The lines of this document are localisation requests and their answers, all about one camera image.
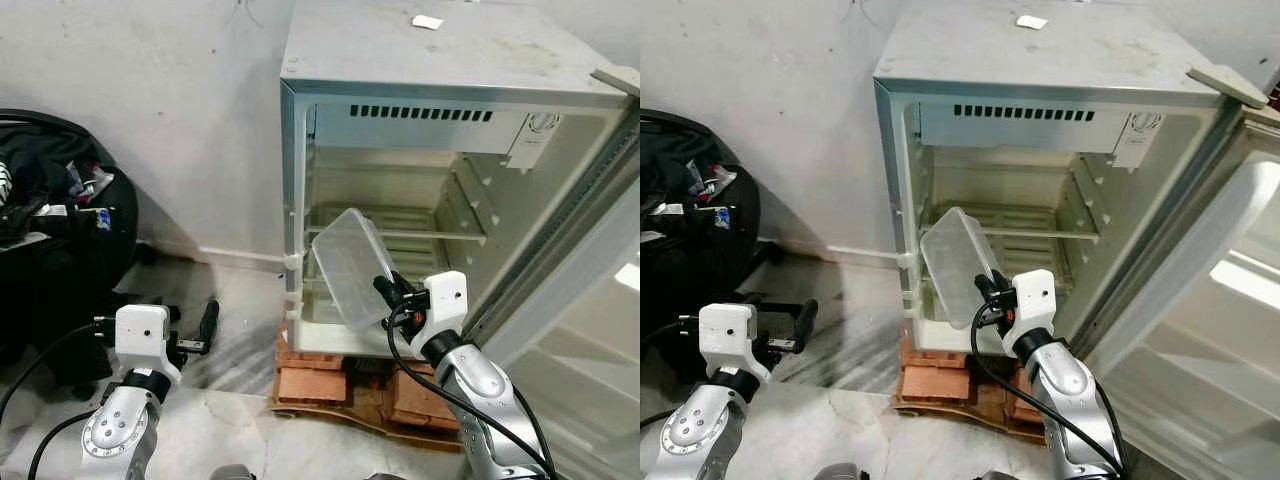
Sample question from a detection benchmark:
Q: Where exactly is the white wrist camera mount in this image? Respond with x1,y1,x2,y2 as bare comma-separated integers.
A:
424,271,470,342
113,304,170,387
697,302,759,382
1012,268,1059,337

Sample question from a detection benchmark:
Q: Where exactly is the wooden base board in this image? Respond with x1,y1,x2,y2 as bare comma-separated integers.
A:
267,393,467,453
892,393,1043,443

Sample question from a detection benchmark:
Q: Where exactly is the white wire fridge shelf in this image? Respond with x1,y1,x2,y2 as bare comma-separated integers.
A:
920,200,1102,243
304,202,489,247

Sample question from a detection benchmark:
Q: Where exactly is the clear plastic container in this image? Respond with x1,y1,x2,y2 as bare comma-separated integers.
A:
919,206,1005,332
311,207,397,332

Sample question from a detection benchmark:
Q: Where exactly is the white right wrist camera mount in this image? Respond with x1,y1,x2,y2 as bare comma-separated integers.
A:
1012,268,1059,337
424,271,470,342

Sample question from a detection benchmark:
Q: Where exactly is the black bag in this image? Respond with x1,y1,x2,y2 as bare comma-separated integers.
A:
0,108,140,387
640,108,762,343

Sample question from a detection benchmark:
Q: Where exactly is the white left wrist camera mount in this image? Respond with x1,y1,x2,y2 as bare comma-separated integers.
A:
113,304,170,387
697,302,759,382

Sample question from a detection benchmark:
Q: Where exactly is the grey mini fridge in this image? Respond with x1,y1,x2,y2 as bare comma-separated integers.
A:
278,0,641,361
872,0,1247,353

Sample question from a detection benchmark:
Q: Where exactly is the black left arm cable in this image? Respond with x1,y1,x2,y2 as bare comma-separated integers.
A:
640,315,701,431
0,318,118,480

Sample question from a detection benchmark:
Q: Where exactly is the cream-edged fridge door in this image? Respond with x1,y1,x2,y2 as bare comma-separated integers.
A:
1084,64,1280,480
480,65,641,480

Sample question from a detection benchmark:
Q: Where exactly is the orange brick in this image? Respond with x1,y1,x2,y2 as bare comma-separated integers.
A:
897,330,967,406
274,335,348,407
1004,374,1047,427
388,368,463,433

